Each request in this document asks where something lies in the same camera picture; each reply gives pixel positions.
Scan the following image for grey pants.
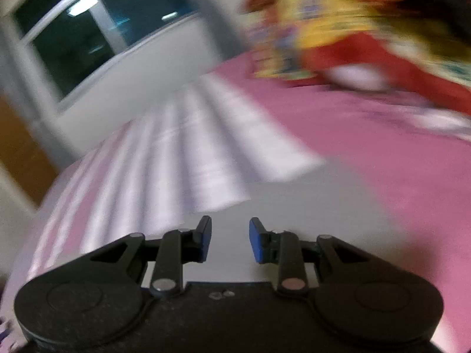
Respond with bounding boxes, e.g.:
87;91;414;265
141;170;424;288

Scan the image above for striped pink grey bedsheet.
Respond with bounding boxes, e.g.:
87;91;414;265
1;55;470;352

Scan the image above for brown wooden door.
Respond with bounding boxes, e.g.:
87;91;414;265
0;96;58;206

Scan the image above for colourful folded blankets pile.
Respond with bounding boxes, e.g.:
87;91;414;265
241;0;470;114

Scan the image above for dark glass window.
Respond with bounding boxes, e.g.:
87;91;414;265
13;0;195;101

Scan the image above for grey right curtain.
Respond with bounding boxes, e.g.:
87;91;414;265
189;0;245;61

